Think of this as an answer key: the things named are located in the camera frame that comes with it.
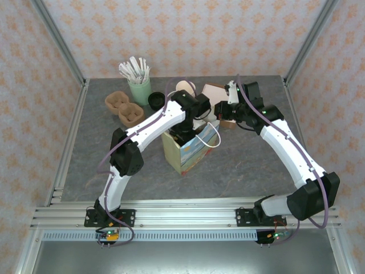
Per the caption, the left aluminium side rail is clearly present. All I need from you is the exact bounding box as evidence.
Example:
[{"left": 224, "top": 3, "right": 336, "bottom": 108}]
[{"left": 45, "top": 78, "right": 91, "bottom": 207}]

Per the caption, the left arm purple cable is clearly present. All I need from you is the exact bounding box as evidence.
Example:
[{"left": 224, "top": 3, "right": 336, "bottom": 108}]
[{"left": 96, "top": 76, "right": 200, "bottom": 249}]

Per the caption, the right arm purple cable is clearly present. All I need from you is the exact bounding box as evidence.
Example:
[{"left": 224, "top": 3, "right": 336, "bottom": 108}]
[{"left": 236, "top": 73, "right": 329, "bottom": 229}]

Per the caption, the horizontal aluminium frame rail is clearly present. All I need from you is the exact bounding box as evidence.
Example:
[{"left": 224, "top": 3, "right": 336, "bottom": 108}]
[{"left": 30, "top": 199, "right": 342, "bottom": 229}]

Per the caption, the mint green straw holder cup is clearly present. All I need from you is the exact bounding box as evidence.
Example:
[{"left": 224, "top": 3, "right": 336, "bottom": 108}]
[{"left": 127, "top": 76, "right": 152, "bottom": 106}]

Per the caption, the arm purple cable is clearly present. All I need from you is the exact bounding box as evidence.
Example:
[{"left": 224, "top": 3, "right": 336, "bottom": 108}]
[
  {"left": 96, "top": 76, "right": 200, "bottom": 249},
  {"left": 236, "top": 73, "right": 329, "bottom": 229}
]

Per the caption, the right aluminium corner post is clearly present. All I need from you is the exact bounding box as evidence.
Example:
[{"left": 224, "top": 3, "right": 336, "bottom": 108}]
[{"left": 283, "top": 0, "right": 340, "bottom": 83}]

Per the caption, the grey metal panel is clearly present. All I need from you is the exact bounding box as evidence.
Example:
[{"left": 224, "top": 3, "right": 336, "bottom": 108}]
[{"left": 17, "top": 241, "right": 350, "bottom": 274}]

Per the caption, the left aluminium corner post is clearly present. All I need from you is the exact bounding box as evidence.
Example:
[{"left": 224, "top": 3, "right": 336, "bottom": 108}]
[{"left": 30, "top": 0, "right": 88, "bottom": 86}]

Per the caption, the left small circuit board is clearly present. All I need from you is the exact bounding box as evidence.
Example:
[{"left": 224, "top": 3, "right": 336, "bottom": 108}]
[{"left": 95, "top": 224, "right": 120, "bottom": 243}]

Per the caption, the slotted grey cable duct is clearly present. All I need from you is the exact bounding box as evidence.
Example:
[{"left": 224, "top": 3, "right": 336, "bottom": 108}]
[{"left": 42, "top": 229, "right": 290, "bottom": 243}]

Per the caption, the small circuit board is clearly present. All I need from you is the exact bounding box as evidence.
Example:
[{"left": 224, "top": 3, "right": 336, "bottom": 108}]
[
  {"left": 266, "top": 228, "right": 290, "bottom": 240},
  {"left": 95, "top": 224, "right": 120, "bottom": 243}
]

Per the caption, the aluminium corner post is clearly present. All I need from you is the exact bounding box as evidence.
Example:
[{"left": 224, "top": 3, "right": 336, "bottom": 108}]
[
  {"left": 30, "top": 0, "right": 88, "bottom": 86},
  {"left": 283, "top": 0, "right": 340, "bottom": 83}
]

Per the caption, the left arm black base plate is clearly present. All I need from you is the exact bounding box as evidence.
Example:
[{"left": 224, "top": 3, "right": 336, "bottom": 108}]
[{"left": 84, "top": 209, "right": 136, "bottom": 228}]

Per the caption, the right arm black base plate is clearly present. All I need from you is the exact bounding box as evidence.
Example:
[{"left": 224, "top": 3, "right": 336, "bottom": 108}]
[{"left": 235, "top": 208, "right": 259, "bottom": 228}]

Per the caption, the white paper carry bag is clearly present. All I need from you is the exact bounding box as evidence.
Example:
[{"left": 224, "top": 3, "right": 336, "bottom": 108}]
[{"left": 161, "top": 121, "right": 222, "bottom": 176}]

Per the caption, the right small circuit board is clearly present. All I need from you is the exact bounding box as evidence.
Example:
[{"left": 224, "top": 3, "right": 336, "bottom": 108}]
[{"left": 266, "top": 228, "right": 290, "bottom": 240}]

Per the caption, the stack of brown pulp carriers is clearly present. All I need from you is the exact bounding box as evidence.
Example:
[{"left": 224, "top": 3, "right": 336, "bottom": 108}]
[{"left": 104, "top": 91, "right": 145, "bottom": 128}]

